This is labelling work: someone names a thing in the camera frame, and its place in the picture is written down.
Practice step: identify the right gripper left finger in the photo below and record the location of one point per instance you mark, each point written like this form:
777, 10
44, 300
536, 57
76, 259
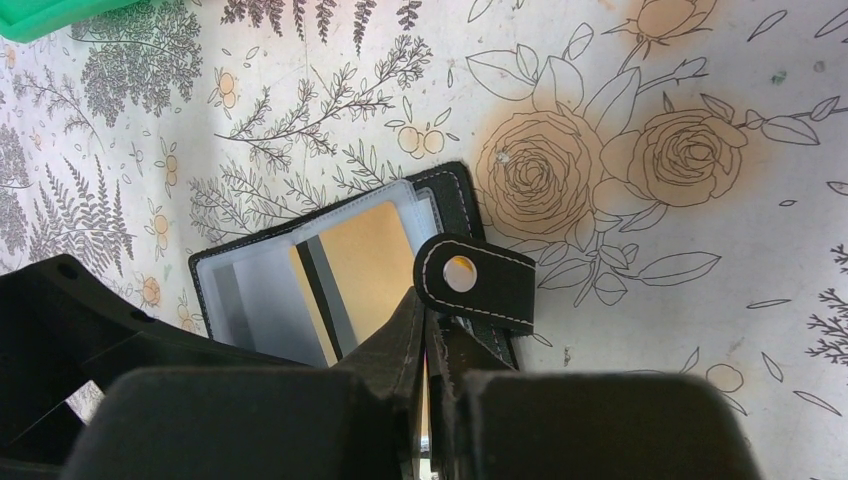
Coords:
357, 420

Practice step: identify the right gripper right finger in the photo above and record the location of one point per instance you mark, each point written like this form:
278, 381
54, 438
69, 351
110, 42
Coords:
489, 421

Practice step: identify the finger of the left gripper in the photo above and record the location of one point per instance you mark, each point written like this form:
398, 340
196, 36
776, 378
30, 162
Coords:
65, 341

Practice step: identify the black leather card holder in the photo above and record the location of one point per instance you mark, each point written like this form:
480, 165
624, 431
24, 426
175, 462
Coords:
249, 298

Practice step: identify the green plastic bin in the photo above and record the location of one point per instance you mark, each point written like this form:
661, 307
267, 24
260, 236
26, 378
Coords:
24, 21

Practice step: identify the floral table mat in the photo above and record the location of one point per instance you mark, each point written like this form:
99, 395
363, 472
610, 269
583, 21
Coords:
677, 169

